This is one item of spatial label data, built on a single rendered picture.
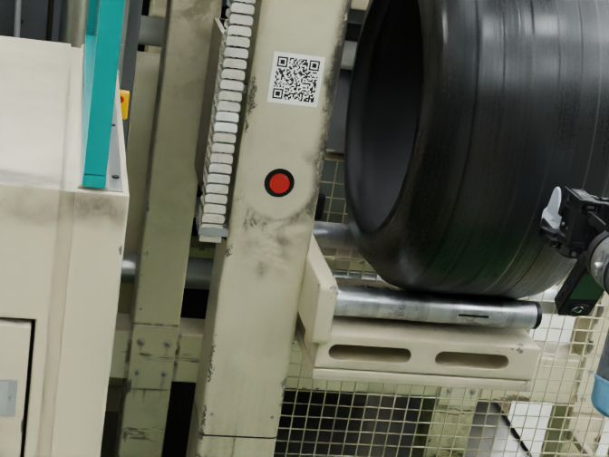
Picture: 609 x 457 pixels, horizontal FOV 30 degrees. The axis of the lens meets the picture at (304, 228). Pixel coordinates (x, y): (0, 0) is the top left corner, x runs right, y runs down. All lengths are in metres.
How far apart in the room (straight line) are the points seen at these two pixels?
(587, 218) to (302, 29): 0.49
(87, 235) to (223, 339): 0.86
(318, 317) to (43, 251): 0.78
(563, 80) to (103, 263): 0.81
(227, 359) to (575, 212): 0.64
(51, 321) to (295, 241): 0.80
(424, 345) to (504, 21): 0.51
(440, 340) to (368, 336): 0.12
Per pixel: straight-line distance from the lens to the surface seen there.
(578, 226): 1.46
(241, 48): 1.66
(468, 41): 1.56
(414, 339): 1.75
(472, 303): 1.78
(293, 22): 1.65
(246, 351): 1.81
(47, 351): 1.01
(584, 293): 1.49
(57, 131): 1.10
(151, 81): 2.46
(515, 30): 1.58
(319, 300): 1.66
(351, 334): 1.72
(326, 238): 1.98
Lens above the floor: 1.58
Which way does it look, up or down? 20 degrees down
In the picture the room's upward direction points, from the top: 10 degrees clockwise
